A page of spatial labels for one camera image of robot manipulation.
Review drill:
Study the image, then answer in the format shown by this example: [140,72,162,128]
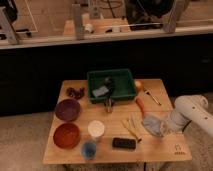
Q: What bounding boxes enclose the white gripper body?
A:
[160,110,183,136]

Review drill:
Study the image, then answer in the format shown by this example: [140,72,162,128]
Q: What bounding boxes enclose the grey-blue towel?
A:
[142,115,162,137]

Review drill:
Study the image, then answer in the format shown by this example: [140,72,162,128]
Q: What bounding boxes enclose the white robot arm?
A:
[160,95,213,137]

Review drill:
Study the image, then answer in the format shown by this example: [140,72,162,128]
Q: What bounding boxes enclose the orange carrot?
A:
[135,98,145,118]

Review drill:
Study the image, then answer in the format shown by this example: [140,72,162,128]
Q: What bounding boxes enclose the yellow banana-like utensils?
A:
[122,115,142,142]

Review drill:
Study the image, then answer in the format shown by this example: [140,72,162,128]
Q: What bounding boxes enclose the yellow-red apple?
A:
[134,80,143,91]

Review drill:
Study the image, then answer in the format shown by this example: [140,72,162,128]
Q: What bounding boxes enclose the black rectangular remote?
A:
[112,138,136,149]

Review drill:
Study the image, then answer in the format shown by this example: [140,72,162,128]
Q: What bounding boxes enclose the green plastic bin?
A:
[87,69,137,104]

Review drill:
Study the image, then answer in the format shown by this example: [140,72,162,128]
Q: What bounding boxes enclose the metal clip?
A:
[104,98,114,113]

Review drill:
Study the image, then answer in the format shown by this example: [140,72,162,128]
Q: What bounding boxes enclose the black brush in bin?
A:
[104,77,115,98]

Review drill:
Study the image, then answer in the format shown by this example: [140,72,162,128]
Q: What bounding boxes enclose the white cup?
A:
[88,120,105,141]

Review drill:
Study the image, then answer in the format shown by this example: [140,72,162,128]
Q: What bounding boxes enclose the grey sponge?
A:
[92,86,109,97]

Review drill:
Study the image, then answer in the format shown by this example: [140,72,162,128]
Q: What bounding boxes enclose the blue cup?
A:
[81,141,97,160]

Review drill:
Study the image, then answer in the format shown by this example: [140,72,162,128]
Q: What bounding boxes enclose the wooden table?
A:
[43,79,192,164]

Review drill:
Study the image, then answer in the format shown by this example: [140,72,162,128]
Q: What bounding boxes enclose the purple bowl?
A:
[55,99,81,122]

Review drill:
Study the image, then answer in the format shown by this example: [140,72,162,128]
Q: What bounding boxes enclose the orange-red bowl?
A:
[53,123,80,149]

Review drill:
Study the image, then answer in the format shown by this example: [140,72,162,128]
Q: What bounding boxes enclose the dark machine in background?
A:
[125,0,174,31]

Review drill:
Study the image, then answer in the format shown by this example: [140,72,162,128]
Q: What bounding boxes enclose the right metal frame post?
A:
[163,0,190,33]

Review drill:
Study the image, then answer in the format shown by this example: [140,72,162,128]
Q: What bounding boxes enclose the metal frame post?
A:
[0,7,19,45]
[163,0,190,33]
[72,4,84,40]

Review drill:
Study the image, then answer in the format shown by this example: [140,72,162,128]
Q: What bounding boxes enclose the middle metal frame post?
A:
[72,4,84,40]

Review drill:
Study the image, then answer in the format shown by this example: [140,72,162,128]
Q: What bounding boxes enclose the left metal frame post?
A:
[0,7,19,45]

